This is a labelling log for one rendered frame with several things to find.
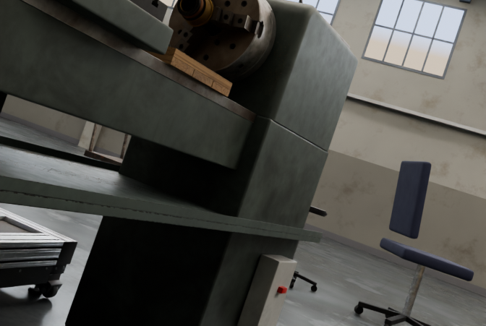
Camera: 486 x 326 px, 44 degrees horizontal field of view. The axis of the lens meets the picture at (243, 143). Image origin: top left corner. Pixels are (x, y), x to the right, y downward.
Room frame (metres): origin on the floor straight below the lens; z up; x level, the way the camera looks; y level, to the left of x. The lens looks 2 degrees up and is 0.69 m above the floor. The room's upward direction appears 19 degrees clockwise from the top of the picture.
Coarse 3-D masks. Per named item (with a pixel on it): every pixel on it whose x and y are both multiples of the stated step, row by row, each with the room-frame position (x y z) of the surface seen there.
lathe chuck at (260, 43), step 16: (224, 0) 1.80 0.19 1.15; (240, 0) 1.78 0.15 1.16; (256, 0) 1.75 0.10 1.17; (176, 16) 1.87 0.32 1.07; (256, 16) 1.74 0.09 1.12; (176, 32) 1.86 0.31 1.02; (208, 32) 1.88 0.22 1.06; (224, 32) 1.78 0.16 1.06; (240, 32) 1.76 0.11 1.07; (208, 48) 1.80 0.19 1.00; (224, 48) 1.77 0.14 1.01; (240, 48) 1.75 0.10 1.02; (256, 48) 1.77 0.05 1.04; (208, 64) 1.79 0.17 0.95; (224, 64) 1.77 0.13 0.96
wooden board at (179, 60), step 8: (168, 48) 1.41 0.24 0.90; (176, 48) 1.40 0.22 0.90; (160, 56) 1.41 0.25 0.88; (168, 56) 1.40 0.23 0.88; (176, 56) 1.41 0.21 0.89; (184, 56) 1.43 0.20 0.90; (176, 64) 1.42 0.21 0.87; (184, 64) 1.44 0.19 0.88; (192, 64) 1.47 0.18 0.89; (200, 64) 1.50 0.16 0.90; (184, 72) 1.46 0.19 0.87; (192, 72) 1.48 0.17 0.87; (200, 72) 1.51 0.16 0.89; (208, 72) 1.54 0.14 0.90; (200, 80) 1.52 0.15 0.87; (208, 80) 1.55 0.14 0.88; (216, 80) 1.59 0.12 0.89; (224, 80) 1.62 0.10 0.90; (216, 88) 1.60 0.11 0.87; (224, 88) 1.63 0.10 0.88
